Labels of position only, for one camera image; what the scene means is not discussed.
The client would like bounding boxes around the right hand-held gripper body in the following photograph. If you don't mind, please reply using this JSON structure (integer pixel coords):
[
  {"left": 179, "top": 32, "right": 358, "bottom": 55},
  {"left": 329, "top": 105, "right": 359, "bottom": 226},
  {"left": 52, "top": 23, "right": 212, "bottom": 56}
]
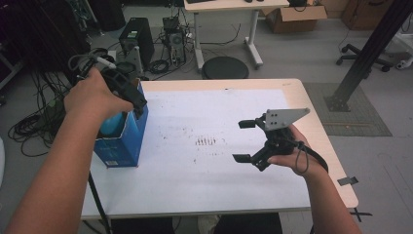
[{"left": 250, "top": 107, "right": 312, "bottom": 173}]

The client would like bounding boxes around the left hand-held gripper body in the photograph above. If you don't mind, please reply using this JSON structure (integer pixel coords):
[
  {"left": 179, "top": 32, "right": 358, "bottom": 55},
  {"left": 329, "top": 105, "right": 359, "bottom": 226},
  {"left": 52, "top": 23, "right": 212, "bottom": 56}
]
[{"left": 100, "top": 45, "right": 146, "bottom": 102}]

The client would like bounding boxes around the blue bottle with white cap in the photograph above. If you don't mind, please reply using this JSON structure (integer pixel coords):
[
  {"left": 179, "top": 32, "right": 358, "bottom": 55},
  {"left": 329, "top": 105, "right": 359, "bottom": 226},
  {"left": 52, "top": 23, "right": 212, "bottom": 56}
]
[{"left": 98, "top": 111, "right": 128, "bottom": 137}]

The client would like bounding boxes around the blue cardboard box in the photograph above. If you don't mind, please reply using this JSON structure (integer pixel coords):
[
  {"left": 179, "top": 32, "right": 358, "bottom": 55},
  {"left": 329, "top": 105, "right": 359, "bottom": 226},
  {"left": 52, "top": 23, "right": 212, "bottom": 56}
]
[{"left": 94, "top": 79, "right": 150, "bottom": 169}]

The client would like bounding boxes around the person's right hand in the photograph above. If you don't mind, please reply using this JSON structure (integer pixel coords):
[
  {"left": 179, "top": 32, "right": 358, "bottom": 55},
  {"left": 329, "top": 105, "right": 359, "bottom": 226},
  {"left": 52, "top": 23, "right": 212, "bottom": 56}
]
[{"left": 266, "top": 124, "right": 326, "bottom": 178}]

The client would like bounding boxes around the person's left hand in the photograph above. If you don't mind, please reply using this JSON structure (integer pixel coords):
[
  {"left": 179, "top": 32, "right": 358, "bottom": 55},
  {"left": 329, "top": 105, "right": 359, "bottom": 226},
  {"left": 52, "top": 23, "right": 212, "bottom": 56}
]
[{"left": 62, "top": 66, "right": 134, "bottom": 124}]

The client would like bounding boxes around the black computer tower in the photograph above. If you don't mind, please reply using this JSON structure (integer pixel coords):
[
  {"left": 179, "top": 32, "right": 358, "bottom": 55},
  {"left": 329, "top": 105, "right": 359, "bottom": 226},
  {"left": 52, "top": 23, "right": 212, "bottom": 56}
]
[{"left": 118, "top": 17, "right": 156, "bottom": 73}]

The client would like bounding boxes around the white paper sheet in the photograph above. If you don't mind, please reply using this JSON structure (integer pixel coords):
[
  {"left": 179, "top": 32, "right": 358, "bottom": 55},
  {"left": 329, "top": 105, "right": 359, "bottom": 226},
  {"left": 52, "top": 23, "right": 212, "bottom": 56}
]
[{"left": 81, "top": 89, "right": 312, "bottom": 219}]

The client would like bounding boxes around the black round stool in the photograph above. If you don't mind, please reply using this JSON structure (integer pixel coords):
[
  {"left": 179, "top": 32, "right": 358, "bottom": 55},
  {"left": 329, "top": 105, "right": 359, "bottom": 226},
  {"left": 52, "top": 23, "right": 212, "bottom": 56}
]
[{"left": 201, "top": 56, "right": 250, "bottom": 81}]

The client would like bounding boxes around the open computer case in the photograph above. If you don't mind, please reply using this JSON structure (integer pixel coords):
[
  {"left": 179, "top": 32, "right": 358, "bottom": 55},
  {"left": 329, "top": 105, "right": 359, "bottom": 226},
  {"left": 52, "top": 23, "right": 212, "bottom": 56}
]
[{"left": 162, "top": 16, "right": 188, "bottom": 66}]

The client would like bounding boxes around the person's right leg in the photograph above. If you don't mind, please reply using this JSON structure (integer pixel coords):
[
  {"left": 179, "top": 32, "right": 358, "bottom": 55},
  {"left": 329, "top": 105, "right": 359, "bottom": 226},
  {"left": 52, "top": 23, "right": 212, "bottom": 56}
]
[{"left": 213, "top": 213, "right": 283, "bottom": 234}]

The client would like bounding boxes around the grey floor mat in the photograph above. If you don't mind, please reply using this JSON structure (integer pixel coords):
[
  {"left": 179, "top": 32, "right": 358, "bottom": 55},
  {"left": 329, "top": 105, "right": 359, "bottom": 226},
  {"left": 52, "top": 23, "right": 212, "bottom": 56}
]
[{"left": 303, "top": 82, "right": 394, "bottom": 137}]

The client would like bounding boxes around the dark tape strip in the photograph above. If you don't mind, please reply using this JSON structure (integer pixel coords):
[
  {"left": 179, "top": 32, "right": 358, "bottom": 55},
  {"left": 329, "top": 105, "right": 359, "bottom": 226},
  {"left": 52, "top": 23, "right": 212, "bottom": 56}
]
[{"left": 336, "top": 175, "right": 360, "bottom": 187}]

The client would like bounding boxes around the open cardboard box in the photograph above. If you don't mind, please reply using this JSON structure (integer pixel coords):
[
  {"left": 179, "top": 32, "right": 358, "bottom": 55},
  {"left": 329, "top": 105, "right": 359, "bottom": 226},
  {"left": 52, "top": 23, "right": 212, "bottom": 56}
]
[{"left": 261, "top": 4, "right": 328, "bottom": 34}]

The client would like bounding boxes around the white desk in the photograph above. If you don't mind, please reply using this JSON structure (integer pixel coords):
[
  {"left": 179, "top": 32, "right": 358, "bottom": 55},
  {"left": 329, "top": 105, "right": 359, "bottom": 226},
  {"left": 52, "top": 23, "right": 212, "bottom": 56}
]
[{"left": 183, "top": 0, "right": 290, "bottom": 73}]

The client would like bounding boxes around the black office chair base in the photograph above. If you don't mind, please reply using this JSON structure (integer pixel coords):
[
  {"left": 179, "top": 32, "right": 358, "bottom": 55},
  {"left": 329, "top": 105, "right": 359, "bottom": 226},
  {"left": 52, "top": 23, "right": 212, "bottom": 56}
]
[{"left": 335, "top": 43, "right": 394, "bottom": 73}]

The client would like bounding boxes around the white object on floor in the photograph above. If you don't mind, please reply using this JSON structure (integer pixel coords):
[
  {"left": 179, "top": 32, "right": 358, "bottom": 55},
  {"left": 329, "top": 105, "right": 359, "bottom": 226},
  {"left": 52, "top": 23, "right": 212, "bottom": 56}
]
[{"left": 394, "top": 58, "right": 413, "bottom": 71}]

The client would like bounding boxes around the closed cardboard box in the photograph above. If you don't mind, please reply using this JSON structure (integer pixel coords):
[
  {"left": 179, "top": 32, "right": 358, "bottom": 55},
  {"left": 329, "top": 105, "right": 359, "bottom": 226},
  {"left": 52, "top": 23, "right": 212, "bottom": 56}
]
[{"left": 340, "top": 0, "right": 395, "bottom": 32}]

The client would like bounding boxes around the white cable plug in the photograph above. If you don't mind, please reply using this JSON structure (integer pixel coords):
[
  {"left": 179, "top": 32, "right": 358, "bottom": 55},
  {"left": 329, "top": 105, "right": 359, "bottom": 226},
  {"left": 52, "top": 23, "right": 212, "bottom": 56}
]
[{"left": 94, "top": 57, "right": 117, "bottom": 70}]

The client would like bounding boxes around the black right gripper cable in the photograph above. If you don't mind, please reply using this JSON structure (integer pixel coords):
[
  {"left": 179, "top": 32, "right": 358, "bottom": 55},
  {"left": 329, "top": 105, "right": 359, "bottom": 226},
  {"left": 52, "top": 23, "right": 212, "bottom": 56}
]
[{"left": 291, "top": 139, "right": 330, "bottom": 176}]

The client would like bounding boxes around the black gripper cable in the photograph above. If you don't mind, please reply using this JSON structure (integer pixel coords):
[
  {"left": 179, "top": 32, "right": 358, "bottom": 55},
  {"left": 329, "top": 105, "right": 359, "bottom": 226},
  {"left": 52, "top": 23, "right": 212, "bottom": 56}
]
[
  {"left": 291, "top": 139, "right": 330, "bottom": 176},
  {"left": 67, "top": 48, "right": 113, "bottom": 234}
]

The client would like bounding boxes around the black floor cable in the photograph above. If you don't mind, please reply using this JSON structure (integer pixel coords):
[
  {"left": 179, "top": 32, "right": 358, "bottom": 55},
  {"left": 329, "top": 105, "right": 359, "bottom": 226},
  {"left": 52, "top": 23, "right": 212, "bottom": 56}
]
[{"left": 199, "top": 22, "right": 243, "bottom": 47}]

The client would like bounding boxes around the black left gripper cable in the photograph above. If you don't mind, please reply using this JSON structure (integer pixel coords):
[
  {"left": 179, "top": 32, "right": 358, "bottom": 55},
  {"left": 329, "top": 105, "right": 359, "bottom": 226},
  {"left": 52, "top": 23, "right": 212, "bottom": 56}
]
[{"left": 67, "top": 48, "right": 113, "bottom": 234}]

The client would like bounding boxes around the bundle of black floor cables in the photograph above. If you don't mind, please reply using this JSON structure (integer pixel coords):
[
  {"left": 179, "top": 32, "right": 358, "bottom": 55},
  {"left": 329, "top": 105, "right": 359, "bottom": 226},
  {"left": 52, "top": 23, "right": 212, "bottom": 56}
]
[{"left": 7, "top": 71, "right": 76, "bottom": 159}]

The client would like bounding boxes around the black metal post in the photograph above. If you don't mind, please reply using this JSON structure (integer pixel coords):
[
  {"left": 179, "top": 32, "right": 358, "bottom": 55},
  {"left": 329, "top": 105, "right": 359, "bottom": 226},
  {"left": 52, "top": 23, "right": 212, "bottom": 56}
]
[{"left": 324, "top": 0, "right": 413, "bottom": 113}]

